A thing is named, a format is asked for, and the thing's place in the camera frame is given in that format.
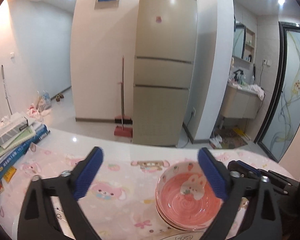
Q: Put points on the round ceiling light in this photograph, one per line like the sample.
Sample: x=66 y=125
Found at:
x=281 y=0

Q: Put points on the pink printed tablecloth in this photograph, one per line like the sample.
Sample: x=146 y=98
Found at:
x=120 y=177

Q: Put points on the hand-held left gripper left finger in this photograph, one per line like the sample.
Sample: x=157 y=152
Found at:
x=87 y=177

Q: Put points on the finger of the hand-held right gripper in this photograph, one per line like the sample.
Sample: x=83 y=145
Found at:
x=247 y=168

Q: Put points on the mop pole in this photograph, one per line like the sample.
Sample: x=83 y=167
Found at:
x=6 y=90

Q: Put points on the mirror cabinet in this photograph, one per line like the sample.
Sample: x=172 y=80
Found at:
x=243 y=42

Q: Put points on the patterned floor mat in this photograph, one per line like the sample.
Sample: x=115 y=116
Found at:
x=232 y=137

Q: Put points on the pair of brown slippers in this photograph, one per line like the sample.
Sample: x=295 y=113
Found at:
x=60 y=97

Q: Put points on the white wall switch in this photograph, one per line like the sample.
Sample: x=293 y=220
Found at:
x=12 y=56

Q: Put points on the white wall socket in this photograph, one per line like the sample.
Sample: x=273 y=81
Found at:
x=193 y=111
x=265 y=62

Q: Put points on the pink strawberry bowl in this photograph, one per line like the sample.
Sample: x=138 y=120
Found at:
x=185 y=197
x=165 y=220

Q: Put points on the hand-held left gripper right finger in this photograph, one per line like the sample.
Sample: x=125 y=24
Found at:
x=212 y=177

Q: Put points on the beige sink cabinet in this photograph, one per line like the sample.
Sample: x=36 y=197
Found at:
x=240 y=103

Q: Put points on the white cloth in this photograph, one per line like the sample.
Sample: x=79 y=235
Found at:
x=256 y=91

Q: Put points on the beige refrigerator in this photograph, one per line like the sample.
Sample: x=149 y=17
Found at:
x=165 y=55

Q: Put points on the white cartoon plate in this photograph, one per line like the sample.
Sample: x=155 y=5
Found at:
x=62 y=220
x=180 y=236

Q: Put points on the stack of books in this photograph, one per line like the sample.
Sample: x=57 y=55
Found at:
x=27 y=147

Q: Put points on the tissue box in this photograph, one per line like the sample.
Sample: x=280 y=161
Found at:
x=10 y=127

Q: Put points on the black faucet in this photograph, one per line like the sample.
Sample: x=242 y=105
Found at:
x=237 y=73

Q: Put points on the broom with dustpan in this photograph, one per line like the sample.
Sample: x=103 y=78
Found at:
x=122 y=120

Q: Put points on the plastic bag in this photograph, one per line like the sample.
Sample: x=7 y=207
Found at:
x=43 y=102

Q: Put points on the frosted glass door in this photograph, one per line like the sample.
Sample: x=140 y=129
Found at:
x=287 y=87

